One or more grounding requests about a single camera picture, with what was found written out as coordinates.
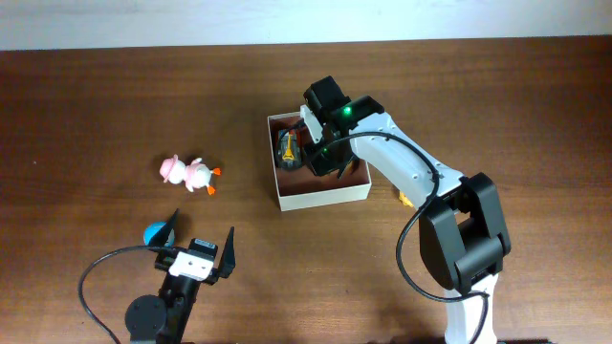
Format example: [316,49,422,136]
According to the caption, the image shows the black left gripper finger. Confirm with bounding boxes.
[218,226,236,279]
[147,209,179,247]

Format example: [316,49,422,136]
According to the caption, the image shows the blue ball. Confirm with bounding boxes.
[143,222,175,247]

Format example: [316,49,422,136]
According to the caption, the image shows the grey orange toy car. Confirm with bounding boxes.
[274,129,303,171]

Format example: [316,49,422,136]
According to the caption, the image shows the pink white duck toy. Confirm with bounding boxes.
[159,155,222,195]

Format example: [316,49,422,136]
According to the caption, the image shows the yellow round toy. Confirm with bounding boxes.
[399,192,413,207]

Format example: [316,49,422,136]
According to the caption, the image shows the brown plush toy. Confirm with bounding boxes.
[346,160,360,175]

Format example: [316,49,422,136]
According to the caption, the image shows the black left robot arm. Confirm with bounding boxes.
[124,212,236,344]

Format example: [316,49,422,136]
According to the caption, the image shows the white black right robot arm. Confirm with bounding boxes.
[301,76,512,343]

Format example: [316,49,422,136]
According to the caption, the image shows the beige box maroon interior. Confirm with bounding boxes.
[267,112,372,211]

